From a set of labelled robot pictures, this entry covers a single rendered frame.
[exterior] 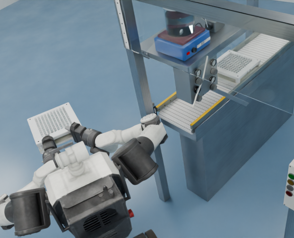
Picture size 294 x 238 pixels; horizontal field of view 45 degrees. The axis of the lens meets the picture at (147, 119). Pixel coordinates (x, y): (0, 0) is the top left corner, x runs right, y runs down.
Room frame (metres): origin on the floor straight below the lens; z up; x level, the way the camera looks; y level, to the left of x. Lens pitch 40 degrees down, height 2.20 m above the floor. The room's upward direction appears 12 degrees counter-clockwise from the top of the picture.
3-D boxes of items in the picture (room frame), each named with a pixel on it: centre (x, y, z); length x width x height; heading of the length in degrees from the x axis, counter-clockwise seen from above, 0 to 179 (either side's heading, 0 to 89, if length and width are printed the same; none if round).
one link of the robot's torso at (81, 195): (0.87, 0.27, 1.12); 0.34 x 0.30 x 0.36; 108
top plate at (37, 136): (1.52, 0.49, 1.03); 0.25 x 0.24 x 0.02; 109
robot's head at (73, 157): (0.93, 0.28, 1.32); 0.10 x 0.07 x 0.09; 108
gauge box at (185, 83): (1.53, -0.30, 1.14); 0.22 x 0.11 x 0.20; 127
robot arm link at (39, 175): (1.14, 0.49, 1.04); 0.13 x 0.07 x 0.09; 127
